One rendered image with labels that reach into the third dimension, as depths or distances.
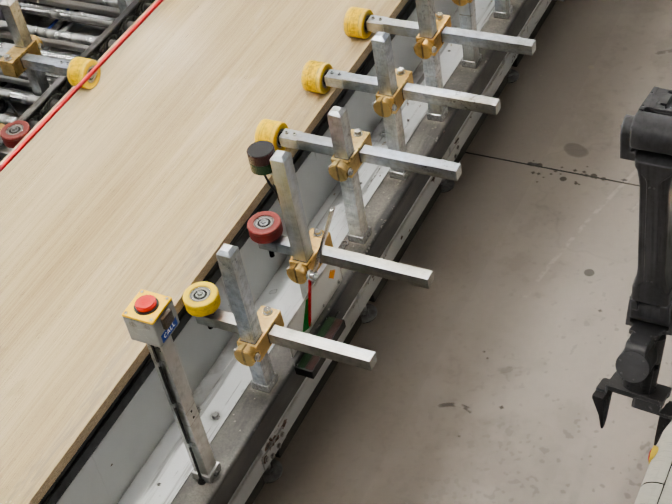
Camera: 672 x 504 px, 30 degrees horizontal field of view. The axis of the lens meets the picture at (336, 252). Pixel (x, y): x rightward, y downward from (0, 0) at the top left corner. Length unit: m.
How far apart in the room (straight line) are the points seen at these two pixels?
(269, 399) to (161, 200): 0.58
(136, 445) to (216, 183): 0.67
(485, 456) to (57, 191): 1.35
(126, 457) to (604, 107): 2.42
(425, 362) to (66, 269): 1.25
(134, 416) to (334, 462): 0.92
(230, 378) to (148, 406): 0.25
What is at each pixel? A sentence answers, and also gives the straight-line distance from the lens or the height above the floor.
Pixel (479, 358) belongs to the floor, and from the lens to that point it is 3.74.
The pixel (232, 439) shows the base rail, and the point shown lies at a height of 0.70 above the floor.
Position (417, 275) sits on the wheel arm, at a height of 0.86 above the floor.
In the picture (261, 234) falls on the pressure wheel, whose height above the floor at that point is 0.90.
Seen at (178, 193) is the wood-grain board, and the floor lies 0.90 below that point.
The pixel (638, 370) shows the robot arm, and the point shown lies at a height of 1.19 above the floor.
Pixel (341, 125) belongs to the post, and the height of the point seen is 1.07.
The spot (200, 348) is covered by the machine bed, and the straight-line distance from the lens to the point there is 2.96.
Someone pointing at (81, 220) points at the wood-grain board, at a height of 0.90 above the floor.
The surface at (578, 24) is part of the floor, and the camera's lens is 5.00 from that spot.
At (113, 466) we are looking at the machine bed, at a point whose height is 0.71.
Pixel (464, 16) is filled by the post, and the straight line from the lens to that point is 3.53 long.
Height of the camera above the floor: 2.82
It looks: 43 degrees down
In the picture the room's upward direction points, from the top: 12 degrees counter-clockwise
